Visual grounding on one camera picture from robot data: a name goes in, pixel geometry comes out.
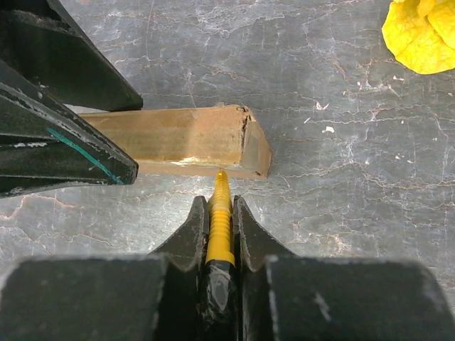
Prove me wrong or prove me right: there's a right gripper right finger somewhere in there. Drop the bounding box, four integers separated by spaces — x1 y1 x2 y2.
233 196 454 340

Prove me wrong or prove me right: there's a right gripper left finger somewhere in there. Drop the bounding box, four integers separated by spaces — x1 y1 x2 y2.
1 196 208 340

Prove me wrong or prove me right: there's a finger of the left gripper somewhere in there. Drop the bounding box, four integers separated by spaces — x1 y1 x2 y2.
1 1 143 112
1 63 139 197

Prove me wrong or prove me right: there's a yellow utility knife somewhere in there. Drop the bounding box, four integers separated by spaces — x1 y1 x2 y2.
198 170 238 340

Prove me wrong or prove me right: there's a brown cardboard express box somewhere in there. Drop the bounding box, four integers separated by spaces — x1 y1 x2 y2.
81 105 272 180

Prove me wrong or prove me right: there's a yellow napa cabbage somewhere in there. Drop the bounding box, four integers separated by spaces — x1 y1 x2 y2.
382 0 454 75

